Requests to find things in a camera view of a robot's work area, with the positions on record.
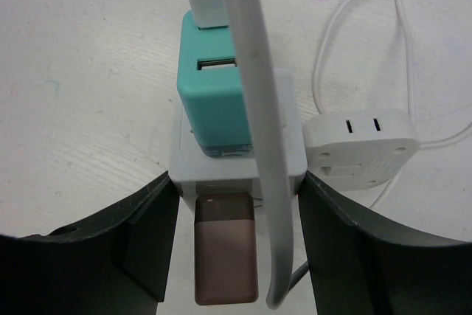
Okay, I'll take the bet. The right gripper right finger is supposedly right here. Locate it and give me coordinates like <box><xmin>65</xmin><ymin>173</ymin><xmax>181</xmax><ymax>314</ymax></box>
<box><xmin>298</xmin><ymin>173</ymin><xmax>471</xmax><ymax>314</ymax></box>

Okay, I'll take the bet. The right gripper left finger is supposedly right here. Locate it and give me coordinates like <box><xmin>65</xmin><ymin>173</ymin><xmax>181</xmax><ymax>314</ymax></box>
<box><xmin>1</xmin><ymin>175</ymin><xmax>179</xmax><ymax>314</ymax></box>

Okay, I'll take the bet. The white cube power socket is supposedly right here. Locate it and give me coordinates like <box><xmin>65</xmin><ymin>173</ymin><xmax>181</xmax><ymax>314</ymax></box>
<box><xmin>169</xmin><ymin>69</ymin><xmax>308</xmax><ymax>210</ymax></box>

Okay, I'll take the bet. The white flat plug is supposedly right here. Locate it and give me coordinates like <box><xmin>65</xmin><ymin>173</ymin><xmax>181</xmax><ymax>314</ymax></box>
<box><xmin>302</xmin><ymin>109</ymin><xmax>420</xmax><ymax>192</ymax></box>

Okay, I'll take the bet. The brown USB charger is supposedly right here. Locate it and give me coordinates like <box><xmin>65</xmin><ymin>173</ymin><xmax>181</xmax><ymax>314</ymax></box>
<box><xmin>194</xmin><ymin>193</ymin><xmax>259</xmax><ymax>306</ymax></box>

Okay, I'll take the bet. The teal USB charger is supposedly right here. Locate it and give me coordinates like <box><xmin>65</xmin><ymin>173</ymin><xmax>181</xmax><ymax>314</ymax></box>
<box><xmin>176</xmin><ymin>11</ymin><xmax>253</xmax><ymax>157</ymax></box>

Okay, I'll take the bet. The white socket power cord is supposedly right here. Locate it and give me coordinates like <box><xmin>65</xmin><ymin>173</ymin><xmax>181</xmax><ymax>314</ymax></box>
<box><xmin>215</xmin><ymin>0</ymin><xmax>310</xmax><ymax>311</ymax></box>

